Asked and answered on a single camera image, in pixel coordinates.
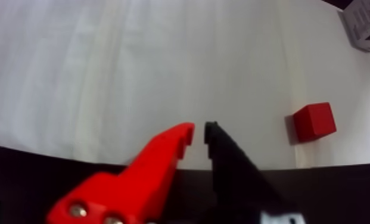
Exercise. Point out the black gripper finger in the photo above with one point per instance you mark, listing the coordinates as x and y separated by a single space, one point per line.
231 178

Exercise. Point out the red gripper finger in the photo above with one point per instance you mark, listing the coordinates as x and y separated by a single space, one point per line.
125 194

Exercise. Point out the red cube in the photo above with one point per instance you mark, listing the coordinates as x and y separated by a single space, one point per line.
314 122

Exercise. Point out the white paper sheet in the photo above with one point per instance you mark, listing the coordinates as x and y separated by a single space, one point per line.
109 78

